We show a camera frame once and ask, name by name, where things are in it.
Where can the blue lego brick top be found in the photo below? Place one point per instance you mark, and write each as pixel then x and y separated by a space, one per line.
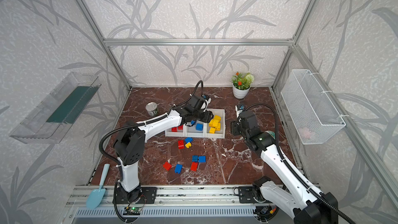
pixel 188 140

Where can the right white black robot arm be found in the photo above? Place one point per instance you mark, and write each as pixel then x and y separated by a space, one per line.
pixel 301 200

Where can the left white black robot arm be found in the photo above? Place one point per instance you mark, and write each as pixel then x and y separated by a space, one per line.
pixel 130 144

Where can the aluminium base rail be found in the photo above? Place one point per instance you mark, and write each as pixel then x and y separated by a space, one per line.
pixel 174 195

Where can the green circuit board left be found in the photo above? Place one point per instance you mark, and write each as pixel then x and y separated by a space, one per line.
pixel 132 211

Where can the white left sorting bin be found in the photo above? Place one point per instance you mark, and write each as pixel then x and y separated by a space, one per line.
pixel 178 132

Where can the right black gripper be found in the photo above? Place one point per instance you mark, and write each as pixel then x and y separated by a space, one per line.
pixel 236 127

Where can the red lego brick bottom left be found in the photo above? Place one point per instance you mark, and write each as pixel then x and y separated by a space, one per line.
pixel 167 166

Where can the potted plant white pot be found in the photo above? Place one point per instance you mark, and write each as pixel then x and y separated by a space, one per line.
pixel 241 84

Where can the white middle sorting bin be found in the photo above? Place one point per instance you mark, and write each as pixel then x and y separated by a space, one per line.
pixel 195 129

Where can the white sorting bin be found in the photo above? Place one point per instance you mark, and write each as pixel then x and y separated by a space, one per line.
pixel 195 129
pixel 178 132
pixel 218 134

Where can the clear plastic wall shelf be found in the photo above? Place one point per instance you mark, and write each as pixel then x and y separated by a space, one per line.
pixel 50 121

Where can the white wire mesh basket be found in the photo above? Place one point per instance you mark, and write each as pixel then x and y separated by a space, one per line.
pixel 314 116

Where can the white right sorting bin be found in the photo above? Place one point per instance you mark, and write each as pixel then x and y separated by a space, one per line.
pixel 218 134

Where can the light blue plastic scoop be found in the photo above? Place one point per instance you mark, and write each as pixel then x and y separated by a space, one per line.
pixel 96 195

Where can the silver tin can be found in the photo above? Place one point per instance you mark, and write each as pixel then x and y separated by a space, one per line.
pixel 152 109

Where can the red lego brick top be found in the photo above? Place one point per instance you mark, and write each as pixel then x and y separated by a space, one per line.
pixel 181 144

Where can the small red lego bottom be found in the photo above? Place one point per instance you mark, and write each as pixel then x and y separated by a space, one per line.
pixel 194 166

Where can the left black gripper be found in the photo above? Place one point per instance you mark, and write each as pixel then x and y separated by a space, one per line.
pixel 203 115

